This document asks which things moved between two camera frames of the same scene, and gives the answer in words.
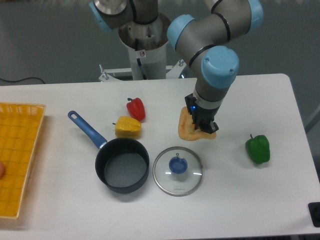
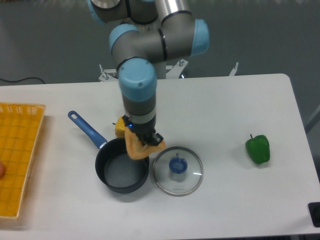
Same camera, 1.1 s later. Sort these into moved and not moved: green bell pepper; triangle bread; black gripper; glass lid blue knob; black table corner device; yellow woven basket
Moved: triangle bread; black gripper
Not moved: glass lid blue knob; green bell pepper; yellow woven basket; black table corner device
